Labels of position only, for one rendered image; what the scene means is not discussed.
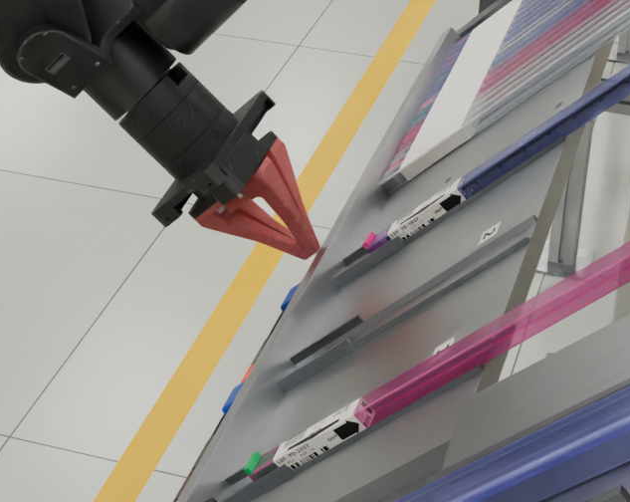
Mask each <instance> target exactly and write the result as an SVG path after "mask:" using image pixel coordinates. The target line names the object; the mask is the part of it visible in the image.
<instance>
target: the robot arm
mask: <svg viewBox="0 0 630 502"><path fill-rule="evenodd" d="M247 1H248V0H0V67H1V68H2V70H3V71H4V72H5V73H6V74H7V75H8V76H10V77H11V78H13V79H15V80H17V81H20V82H23V83H28V84H48V85H49V86H51V87H53V88H55V89H57V90H59V91H61V92H63V93H64V94H66V95H68V96H70V97H72V98H74V99H75V98H76V97H77V96H78V95H79V94H80V93H81V92H82V91H84V92H85V93H87V94H88V95H89V96H90V97H91V98H92V99H93V100H94V101H95V102H96V103H97V104H98V105H99V106H100V107H101V108H102V109H103V110H104V111H105V112H106V113H107V114H108V115H109V116H110V117H111V118H112V119H113V120H114V121H117V120H118V119H120V118H121V117H122V116H123V115H124V114H126V113H127V114H126V115H125V116H124V117H123V118H122V119H121V120H120V121H119V123H118V124H119V125H120V126H121V127H122V128H123V129H124V130H125V131H126V132H127V133H128V134H129V135H130V136H131V137H132V138H133V139H134V140H135V141H136V142H137V143H138V144H139V145H140V146H141V147H142V148H143V149H144V150H145V151H146V152H147V153H148V154H150V155H151V156H152V157H153V158H154V159H155V160H156V161H157V162H158V163H159V164H160V165H161V166H162V167H163V168H164V169H165V170H166V171H167V172H168V173H169V174H170V175H171V176H172V177H173V178H174V179H175V180H174V181H173V182H172V184H171V185H170V187H169V188H168V189H167V191H166V192H165V193H164V195H163V196H162V198H161V199H160V200H159V202H158V203H157V205H156V206H155V207H154V209H153V210H152V212H151V215H152V216H153V217H155V218H156V219H157V220H158V221H159V222H160V223H161V224H162V225H163V226H164V227H168V226H169V225H170V224H172V223H173V222H174V221H175V220H177V219H178V218H179V217H180V216H181V215H182V213H183V211H182V210H181V209H182V208H183V206H184V205H185V204H186V202H187V201H188V199H189V198H190V196H191V195H192V193H193V194H194V195H195V196H196V197H197V200H196V201H195V203H194V204H193V206H192V207H191V209H190V210H189V211H188V214H189V215H190V216H191V217H192V218H193V219H194V220H195V221H196V222H197V223H198V224H199V225H200V226H201V227H204V228H208V229H211V230H215V231H219V232H223V233H226V234H230V235H234V236H238V237H241V238H245V239H249V240H253V241H256V242H260V243H263V244H265V245H268V246H270V247H273V248H275V249H278V250H280V251H283V252H285V253H288V254H290V255H293V256H295V257H298V258H300V259H303V260H307V259H309V258H310V257H312V256H313V254H315V253H316V252H317V251H318V249H319V243H318V241H317V238H316V236H315V232H314V229H313V227H312V224H311V222H310V219H309V217H308V214H307V212H306V209H305V207H304V204H303V201H302V198H301V194H300V191H299V188H298V184H297V181H296V178H295V174H294V171H293V167H292V164H291V161H290V157H289V154H288V151H287V147H286V145H285V144H284V143H283V142H282V141H281V140H280V139H279V138H278V137H277V136H276V135H275V134H274V133H273V132H272V131H271V130H270V131H269V132H268V133H266V134H265V135H264V136H263V137H261V138H260V139H259V140H257V139H256V138H255V137H254V136H253V135H252V133H253V132H254V130H255V129H256V127H257V126H258V124H259V123H260V121H261V120H262V118H263V117H264V115H265V114H266V112H267V111H269V110H270V109H271V108H272V107H273V106H275V105H276V103H275V102H274V101H273V100H272V99H271V98H270V97H269V96H268V95H267V94H266V93H265V92H264V91H263V90H260V91H259V92H258V93H256V94H255V95H254V96H253V97H252V98H251V99H249V100H248V101H247V102H246V103H245V104H243V105H242V106H241V107H240V108H239V109H237V110H236V111H235V112H234V113H233V114H232V113H231V112H230V111H229V110H228V109H227V108H226V107H225V106H224V105H223V104H222V103H221V102H220V101H219V100H218V99H217V98H216V97H215V96H214V95H213V94H212V93H211V92H210V91H209V90H208V89H207V88H206V87H205V86H204V85H203V84H202V83H201V82H200V81H199V80H198V79H197V78H196V77H195V76H194V75H193V74H192V73H190V72H189V71H188V70H187V69H186V68H185V67H184V66H183V65H182V64H181V63H180V62H178V63H177V64H176V65H175V66H174V67H173V68H172V69H171V68H170V67H171V66H172V65H173V64H174V62H175V61H176V58H175V57H174V56H173V55H172V54H171V53H170V52H169V51H168V50H167V49H169V50H175V51H177V52H179V53H181V54H184V55H191V54H193V53H194V52H195V51H196V50H197V49H198V48H199V47H200V46H201V45H202V44H203V43H204V42H205V41H206V40H207V39H208V38H209V37H210V36H211V35H212V34H214V33H215V32H216V31H217V30H218V29H219V28H220V27H221V26H222V25H223V24H224V23H225V22H226V21H227V20H228V19H229V18H230V17H231V16H232V15H233V14H234V13H235V12H236V11H237V10H238V9H239V8H241V7H242V6H243V5H244V4H245V3H246V2H247ZM166 48H167V49H166ZM256 197H262V198H264V200H265V201H266V202H267V203H268V204H269V205H270V206H271V208H272V209H273V210H274V211H275V212H276V213H277V214H278V216H279V217H280V218H281V219H282V220H283V221H284V223H285V224H286V225H287V227H288V228H289V229H288V228H287V227H285V226H284V225H282V224H281V223H279V222H278V221H277V220H275V219H274V218H273V217H272V216H271V215H269V214H268V213H267V212H266V211H265V210H264V209H263V208H261V207H260V206H259V205H258V204H257V203H256V202H255V201H253V200H252V199H254V198H256Z"/></svg>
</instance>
